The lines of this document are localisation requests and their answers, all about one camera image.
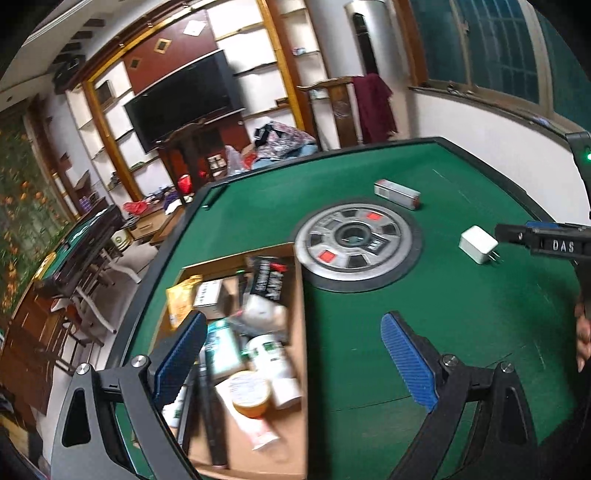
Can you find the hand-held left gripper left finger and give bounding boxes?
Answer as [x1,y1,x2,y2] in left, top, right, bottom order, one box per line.
[48,310,208,480]

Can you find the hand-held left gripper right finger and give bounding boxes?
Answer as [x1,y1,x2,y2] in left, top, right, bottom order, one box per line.
[381,311,541,480]

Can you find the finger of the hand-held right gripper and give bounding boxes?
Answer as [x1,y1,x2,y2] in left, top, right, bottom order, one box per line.
[495,222,591,257]

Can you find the yellow snack packet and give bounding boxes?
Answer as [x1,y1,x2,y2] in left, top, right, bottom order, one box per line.
[165,275,205,329]

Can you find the white plug charger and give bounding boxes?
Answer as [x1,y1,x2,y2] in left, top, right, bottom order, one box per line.
[459,224,502,267]

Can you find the white medicine box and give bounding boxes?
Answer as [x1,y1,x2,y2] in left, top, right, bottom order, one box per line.
[192,278,232,320]

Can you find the cardboard box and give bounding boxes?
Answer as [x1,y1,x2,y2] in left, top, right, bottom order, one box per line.
[150,244,309,480]

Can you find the person's right hand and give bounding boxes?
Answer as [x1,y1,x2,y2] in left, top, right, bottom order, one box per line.
[574,295,591,374]

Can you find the teal box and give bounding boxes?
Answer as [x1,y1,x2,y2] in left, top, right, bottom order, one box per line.
[202,320,245,380]

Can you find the small white and green bottle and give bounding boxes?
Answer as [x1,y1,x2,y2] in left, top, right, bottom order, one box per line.
[163,392,191,429]

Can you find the black stick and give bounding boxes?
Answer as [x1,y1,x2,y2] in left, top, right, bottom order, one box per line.
[198,362,230,469]

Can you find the jar with orange rim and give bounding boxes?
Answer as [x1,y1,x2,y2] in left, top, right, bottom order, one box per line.
[228,370,273,419]

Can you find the white soft pouch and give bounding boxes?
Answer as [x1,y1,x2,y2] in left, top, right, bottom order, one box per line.
[239,294,288,334]

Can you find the white bottle with green label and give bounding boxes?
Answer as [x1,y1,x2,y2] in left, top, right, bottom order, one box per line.
[246,333,304,410]

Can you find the white chair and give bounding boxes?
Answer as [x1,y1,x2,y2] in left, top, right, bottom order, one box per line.
[68,262,143,348]

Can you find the white tube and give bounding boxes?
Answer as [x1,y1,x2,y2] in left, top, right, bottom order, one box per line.
[216,392,283,452]

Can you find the black packet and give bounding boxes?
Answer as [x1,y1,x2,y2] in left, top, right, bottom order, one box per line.
[244,255,291,305]

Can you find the round mahjong table centre panel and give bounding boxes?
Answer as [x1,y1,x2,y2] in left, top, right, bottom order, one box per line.
[293,198,424,294]

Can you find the small green mahjong table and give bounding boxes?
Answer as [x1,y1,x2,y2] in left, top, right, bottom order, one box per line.
[33,204,126,297]

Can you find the window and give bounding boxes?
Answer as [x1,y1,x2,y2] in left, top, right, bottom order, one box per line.
[407,0,557,109]

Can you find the grey and red box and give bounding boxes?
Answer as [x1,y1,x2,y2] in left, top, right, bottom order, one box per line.
[373,178,422,211]

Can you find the carved dark wooden chair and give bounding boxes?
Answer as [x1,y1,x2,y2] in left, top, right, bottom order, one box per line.
[156,117,252,197]

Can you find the maroon cloth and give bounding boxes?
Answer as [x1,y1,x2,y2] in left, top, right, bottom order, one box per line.
[352,74,399,145]

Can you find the pile of clothes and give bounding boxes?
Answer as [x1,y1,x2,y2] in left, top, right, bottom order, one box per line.
[250,121,320,170]

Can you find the standing air conditioner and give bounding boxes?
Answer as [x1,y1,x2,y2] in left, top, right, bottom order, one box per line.
[343,0,394,80]

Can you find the black television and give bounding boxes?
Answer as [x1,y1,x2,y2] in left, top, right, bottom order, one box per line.
[123,49,246,155]

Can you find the flower wall painting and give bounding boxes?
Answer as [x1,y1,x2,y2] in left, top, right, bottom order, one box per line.
[0,115,71,324]

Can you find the wooden wall shelf unit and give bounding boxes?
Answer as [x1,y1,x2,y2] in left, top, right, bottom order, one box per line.
[65,0,324,217]

